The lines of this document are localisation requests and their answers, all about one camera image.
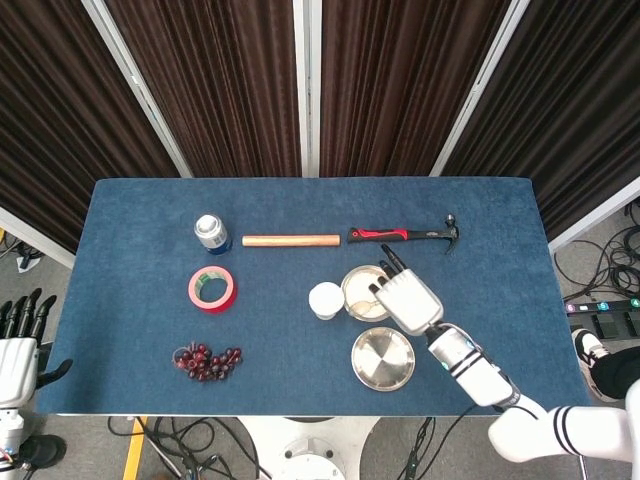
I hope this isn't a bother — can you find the white paper cup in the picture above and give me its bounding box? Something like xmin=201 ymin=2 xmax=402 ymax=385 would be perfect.
xmin=307 ymin=281 xmax=346 ymax=321

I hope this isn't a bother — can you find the brown pleated partition panel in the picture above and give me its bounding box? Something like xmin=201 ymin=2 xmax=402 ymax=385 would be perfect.
xmin=432 ymin=0 xmax=640 ymax=256
xmin=0 ymin=0 xmax=194 ymax=269
xmin=305 ymin=0 xmax=531 ymax=179
xmin=82 ymin=0 xmax=309 ymax=179

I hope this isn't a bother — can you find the blue table cloth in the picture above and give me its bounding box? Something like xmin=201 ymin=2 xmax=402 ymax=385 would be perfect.
xmin=35 ymin=177 xmax=594 ymax=417

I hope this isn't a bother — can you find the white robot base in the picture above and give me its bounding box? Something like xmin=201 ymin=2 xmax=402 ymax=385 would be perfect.
xmin=234 ymin=415 xmax=382 ymax=480

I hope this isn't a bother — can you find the red black claw hammer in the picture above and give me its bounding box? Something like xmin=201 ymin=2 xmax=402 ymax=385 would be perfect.
xmin=346 ymin=213 xmax=462 ymax=257

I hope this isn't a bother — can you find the white black sneaker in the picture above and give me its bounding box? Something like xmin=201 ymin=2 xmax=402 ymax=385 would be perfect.
xmin=571 ymin=328 xmax=612 ymax=374

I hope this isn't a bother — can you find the bunch of red grapes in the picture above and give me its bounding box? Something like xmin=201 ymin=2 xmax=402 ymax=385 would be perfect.
xmin=172 ymin=340 xmax=244 ymax=383

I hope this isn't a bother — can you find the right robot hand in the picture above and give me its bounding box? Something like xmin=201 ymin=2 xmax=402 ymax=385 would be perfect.
xmin=368 ymin=243 xmax=445 ymax=336

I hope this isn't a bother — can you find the black floor cable bundle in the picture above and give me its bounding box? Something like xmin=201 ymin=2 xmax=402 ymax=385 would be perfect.
xmin=107 ymin=415 xmax=274 ymax=480
xmin=554 ymin=202 xmax=640 ymax=301

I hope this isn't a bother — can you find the blue silver drink can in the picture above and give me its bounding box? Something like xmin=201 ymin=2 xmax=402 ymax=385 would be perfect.
xmin=193 ymin=214 xmax=233 ymax=258

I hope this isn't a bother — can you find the metal bowl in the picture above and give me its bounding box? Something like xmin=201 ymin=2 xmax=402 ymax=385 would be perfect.
xmin=340 ymin=264 xmax=399 ymax=323

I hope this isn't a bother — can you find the empty metal plate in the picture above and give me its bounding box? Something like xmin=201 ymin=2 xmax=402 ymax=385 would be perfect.
xmin=350 ymin=326 xmax=417 ymax=393

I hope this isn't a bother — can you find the person's black trouser leg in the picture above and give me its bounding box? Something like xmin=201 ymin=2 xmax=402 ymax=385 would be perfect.
xmin=584 ymin=347 xmax=640 ymax=404

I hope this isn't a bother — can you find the wooden rolling pin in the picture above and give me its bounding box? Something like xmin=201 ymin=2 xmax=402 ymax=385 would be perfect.
xmin=241 ymin=234 xmax=342 ymax=249

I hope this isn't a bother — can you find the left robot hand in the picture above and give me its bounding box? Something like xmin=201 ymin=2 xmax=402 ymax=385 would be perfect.
xmin=0 ymin=287 xmax=74 ymax=407

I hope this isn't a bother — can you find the red tape roll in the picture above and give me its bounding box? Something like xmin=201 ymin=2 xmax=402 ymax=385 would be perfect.
xmin=187 ymin=266 xmax=239 ymax=316

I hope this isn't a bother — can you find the yellow floor tape strip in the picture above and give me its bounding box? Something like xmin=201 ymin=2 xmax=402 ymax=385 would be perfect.
xmin=122 ymin=415 xmax=149 ymax=480

